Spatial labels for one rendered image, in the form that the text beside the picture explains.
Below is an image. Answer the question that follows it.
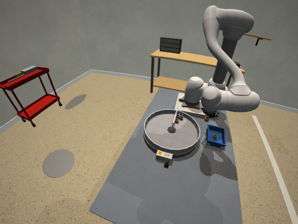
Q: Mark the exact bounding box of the blue open tray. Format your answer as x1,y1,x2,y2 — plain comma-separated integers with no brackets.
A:
205,124,226,149

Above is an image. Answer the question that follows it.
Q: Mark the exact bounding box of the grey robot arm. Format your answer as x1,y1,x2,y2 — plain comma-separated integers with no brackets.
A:
179,5,260,114

